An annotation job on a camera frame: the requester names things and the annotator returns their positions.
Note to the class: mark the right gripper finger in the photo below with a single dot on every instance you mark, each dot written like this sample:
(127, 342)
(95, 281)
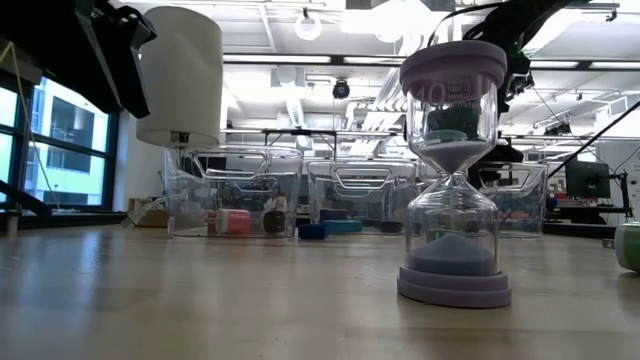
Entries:
(495, 160)

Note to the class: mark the teal block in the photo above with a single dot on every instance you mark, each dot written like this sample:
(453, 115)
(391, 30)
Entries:
(342, 226)

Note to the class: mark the pink white USB charger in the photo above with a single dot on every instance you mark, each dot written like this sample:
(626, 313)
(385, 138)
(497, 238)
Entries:
(232, 221)

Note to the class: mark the red adapter box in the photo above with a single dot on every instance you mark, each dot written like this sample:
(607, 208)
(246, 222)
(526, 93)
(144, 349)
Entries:
(211, 222)

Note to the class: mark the clear plastic bin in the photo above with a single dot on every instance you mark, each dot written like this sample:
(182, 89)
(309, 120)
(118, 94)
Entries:
(175, 200)
(365, 195)
(530, 200)

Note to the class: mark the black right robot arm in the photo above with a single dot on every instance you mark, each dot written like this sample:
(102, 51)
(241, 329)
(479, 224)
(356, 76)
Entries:
(515, 20)

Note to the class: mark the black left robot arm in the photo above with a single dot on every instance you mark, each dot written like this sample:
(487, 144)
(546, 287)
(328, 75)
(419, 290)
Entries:
(60, 40)

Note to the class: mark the black computer monitor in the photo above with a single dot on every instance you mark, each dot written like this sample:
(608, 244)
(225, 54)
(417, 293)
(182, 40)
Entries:
(587, 179)

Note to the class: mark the black desk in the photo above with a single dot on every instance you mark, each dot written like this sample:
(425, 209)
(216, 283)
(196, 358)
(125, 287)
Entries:
(575, 230)

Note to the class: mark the lavender sand hourglass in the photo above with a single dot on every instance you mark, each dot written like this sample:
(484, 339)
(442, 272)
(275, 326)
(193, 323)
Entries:
(452, 290)

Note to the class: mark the green white USB charger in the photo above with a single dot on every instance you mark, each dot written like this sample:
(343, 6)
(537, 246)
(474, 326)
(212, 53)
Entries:
(629, 247)

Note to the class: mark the blue digital timer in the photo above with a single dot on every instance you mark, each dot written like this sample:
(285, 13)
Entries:
(312, 231)

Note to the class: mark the black framed background table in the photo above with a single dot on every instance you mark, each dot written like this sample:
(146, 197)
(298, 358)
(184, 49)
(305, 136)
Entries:
(300, 132)

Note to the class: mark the round ceiling lamp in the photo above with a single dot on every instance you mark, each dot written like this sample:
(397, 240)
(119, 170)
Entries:
(307, 27)

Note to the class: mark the white shade table lamp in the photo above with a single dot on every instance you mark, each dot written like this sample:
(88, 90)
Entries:
(185, 75)

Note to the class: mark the large window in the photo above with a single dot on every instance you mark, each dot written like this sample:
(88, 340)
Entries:
(65, 160)

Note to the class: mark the silver air duct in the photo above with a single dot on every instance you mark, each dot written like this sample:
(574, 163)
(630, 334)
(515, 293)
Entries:
(585, 30)

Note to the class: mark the black ceiling dome camera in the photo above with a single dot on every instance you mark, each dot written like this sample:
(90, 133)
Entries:
(341, 90)

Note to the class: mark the black aluminium rig frame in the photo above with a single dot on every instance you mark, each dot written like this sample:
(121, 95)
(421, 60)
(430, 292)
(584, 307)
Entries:
(25, 200)

